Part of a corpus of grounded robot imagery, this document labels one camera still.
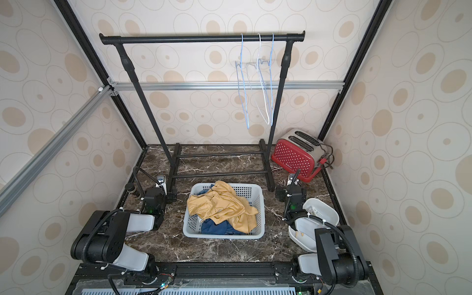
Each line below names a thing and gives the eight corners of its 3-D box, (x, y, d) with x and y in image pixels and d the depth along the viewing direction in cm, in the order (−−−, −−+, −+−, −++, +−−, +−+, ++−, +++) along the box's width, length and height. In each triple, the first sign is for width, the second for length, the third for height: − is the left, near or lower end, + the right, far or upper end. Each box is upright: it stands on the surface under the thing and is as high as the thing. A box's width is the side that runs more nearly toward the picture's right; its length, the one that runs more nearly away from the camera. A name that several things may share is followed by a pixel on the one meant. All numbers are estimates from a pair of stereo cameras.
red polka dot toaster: (305, 186, 103) (316, 166, 89) (271, 160, 115) (276, 139, 101) (323, 169, 111) (335, 148, 96) (289, 147, 123) (296, 125, 108)
